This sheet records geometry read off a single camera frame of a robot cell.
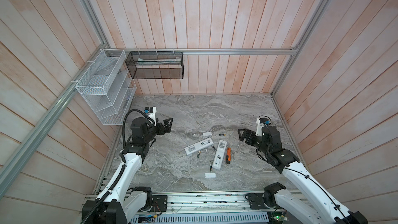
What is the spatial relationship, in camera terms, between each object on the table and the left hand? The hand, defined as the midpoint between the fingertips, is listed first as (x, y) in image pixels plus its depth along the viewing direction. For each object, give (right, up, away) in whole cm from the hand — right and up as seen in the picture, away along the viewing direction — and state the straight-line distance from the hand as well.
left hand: (165, 121), depth 80 cm
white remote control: (+30, -20, +7) cm, 37 cm away
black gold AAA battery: (+18, -19, +10) cm, 28 cm away
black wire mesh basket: (-11, +37, +24) cm, 45 cm away
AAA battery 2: (+34, -10, +17) cm, 40 cm away
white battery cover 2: (+24, -10, +18) cm, 31 cm away
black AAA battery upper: (+27, -17, +12) cm, 34 cm away
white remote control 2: (+18, -16, +11) cm, 26 cm away
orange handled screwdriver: (+35, -21, +7) cm, 41 cm away
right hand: (+42, -5, 0) cm, 43 cm away
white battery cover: (+24, -29, +2) cm, 38 cm away
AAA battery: (+25, -27, +3) cm, 36 cm away
